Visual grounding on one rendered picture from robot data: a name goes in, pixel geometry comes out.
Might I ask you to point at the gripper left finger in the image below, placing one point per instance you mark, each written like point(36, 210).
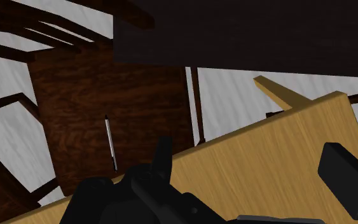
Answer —
point(147, 195)

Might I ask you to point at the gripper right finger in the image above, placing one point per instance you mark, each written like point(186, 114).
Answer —
point(349, 176)

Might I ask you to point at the silver pen with black ends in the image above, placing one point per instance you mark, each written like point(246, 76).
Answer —
point(111, 143)

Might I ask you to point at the light wooden table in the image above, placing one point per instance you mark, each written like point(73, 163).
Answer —
point(259, 170)

